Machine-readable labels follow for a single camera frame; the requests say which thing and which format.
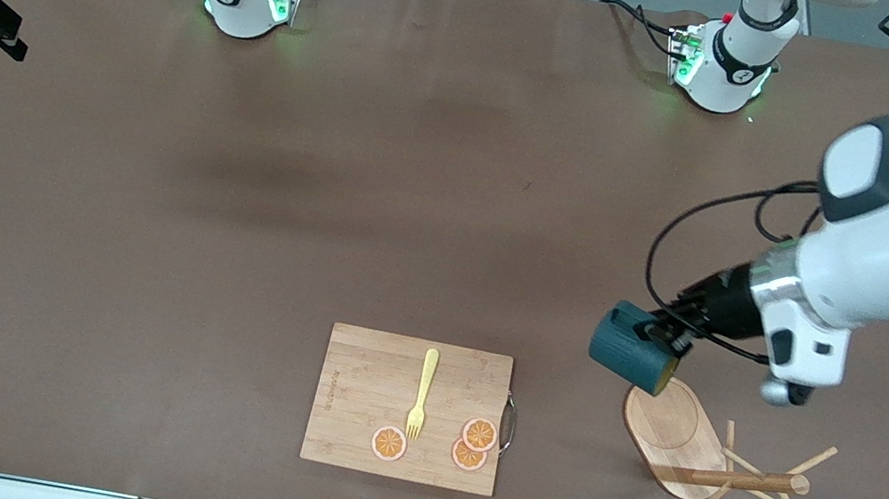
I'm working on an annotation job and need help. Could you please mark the orange slice toy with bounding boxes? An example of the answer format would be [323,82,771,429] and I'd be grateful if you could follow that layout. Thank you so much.
[449,435,491,474]
[458,414,502,456]
[368,423,412,465]

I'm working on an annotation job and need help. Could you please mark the black left arm base cable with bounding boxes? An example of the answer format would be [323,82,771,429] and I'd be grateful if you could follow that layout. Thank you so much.
[595,0,686,56]

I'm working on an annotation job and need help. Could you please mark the bamboo cutting board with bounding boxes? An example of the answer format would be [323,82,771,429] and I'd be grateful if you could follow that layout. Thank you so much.
[298,319,529,499]

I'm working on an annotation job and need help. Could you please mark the dark teal cup yellow inside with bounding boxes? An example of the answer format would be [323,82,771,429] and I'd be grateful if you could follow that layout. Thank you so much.
[583,296,688,401]

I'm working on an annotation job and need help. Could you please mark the yellow plastic fork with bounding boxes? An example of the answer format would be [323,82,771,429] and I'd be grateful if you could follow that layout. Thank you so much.
[403,346,442,444]

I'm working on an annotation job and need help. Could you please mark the wooden mug tree rack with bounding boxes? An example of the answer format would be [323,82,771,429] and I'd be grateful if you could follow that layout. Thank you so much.
[608,371,846,499]

